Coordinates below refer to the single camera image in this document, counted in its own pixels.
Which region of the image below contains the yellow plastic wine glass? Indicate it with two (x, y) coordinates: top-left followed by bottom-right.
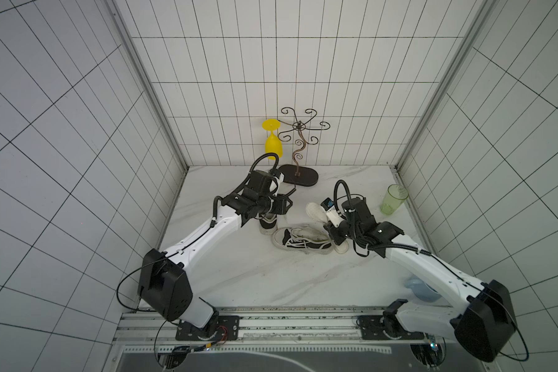
(262, 119), (283, 158)

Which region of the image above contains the aluminium mounting rail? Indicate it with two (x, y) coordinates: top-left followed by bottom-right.
(114, 306), (455, 353)

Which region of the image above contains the white insole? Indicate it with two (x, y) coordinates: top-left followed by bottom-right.
(305, 202), (349, 254)

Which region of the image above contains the light blue mug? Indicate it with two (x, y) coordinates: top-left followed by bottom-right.
(404, 276), (442, 303)

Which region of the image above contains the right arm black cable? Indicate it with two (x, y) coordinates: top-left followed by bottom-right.
(332, 179), (530, 363)

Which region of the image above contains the black white sneaker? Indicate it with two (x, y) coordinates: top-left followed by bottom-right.
(259, 213), (277, 236)
(271, 225), (333, 254)

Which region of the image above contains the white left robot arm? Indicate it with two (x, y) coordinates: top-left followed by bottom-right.
(138, 168), (295, 330)

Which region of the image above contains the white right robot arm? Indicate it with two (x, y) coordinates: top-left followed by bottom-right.
(321, 198), (517, 362)

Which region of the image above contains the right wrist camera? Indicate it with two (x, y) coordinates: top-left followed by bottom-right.
(321, 198), (343, 228)

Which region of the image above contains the green plastic cup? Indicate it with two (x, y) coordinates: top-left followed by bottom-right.
(380, 184), (409, 215)

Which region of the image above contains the copper wire glass rack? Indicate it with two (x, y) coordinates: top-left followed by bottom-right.
(277, 106), (331, 187)

